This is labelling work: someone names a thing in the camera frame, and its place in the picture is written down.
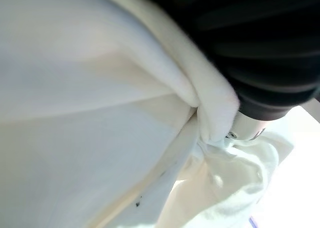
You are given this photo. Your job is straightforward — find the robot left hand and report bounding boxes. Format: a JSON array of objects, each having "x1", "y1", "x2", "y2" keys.
[{"x1": 130, "y1": 0, "x2": 320, "y2": 141}]

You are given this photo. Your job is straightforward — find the white fleece garment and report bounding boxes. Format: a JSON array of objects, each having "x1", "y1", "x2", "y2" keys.
[{"x1": 0, "y1": 0, "x2": 296, "y2": 228}]

